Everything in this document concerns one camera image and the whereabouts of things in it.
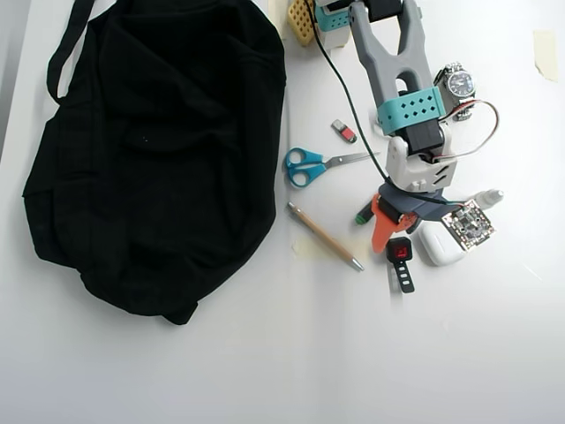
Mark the black bike light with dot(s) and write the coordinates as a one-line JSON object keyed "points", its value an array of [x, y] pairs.
{"points": [[399, 252]]}

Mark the narrow masking tape piece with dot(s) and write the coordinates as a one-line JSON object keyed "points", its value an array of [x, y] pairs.
{"points": [[546, 53]]}

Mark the red USB stick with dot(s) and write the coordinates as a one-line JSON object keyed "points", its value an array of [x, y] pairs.
{"points": [[346, 131]]}

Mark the black fabric bag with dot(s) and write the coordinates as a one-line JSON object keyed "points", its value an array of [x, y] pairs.
{"points": [[154, 154]]}

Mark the grey teal robot arm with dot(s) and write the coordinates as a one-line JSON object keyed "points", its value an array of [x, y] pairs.
{"points": [[388, 66]]}

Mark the wide torn masking tape piece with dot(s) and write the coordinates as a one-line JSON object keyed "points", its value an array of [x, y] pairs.
{"points": [[309, 252]]}

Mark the black green marker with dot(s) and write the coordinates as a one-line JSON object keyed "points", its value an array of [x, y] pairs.
{"points": [[364, 215]]}

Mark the small white bottle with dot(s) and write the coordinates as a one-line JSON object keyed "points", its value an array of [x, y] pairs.
{"points": [[491, 196]]}

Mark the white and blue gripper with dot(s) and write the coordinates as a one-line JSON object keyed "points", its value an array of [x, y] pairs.
{"points": [[389, 211]]}

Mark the bare camera circuit board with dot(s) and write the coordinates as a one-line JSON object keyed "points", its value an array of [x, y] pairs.
{"points": [[469, 225]]}

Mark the white earbuds case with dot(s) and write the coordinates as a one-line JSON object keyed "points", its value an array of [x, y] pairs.
{"points": [[437, 252]]}

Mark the silver wristwatch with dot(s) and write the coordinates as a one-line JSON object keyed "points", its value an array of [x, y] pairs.
{"points": [[460, 83]]}

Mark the wooden ballpoint pen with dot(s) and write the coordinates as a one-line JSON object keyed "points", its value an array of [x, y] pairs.
{"points": [[324, 235]]}

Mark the yellow perforated robot base part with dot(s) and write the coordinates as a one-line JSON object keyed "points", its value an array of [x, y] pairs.
{"points": [[302, 24]]}

